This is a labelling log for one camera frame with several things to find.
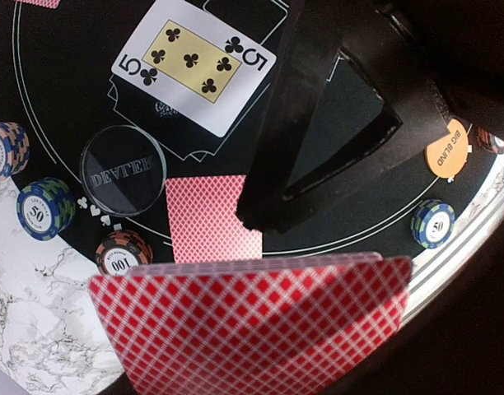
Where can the face-down card seat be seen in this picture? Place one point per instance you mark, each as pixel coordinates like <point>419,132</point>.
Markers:
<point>203,222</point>
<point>50,4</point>

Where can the blue white chip seat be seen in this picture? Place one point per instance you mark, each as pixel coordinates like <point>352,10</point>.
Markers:
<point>14,149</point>

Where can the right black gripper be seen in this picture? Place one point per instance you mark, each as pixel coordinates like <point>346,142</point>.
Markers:
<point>465,41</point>

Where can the clear round dealer button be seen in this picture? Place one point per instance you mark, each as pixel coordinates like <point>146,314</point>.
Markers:
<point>123,170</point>

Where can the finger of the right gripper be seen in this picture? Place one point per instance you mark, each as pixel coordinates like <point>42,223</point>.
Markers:
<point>371,37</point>

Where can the five of clubs card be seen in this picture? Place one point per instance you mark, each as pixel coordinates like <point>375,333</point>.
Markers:
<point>193,62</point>

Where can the green chip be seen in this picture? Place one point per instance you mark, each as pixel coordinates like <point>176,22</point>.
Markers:
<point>45,208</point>

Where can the face-down card top seat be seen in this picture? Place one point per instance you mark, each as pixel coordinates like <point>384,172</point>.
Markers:
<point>50,4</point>

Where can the round black poker mat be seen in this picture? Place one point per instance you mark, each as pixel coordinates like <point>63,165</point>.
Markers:
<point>56,82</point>

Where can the red playing card deck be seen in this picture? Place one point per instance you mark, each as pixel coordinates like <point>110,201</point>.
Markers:
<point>271,326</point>

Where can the red chip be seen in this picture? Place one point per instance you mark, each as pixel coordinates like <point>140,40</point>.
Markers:
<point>121,250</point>
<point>490,142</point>

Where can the orange big blind button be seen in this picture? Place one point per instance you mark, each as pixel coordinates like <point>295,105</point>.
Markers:
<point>447,156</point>

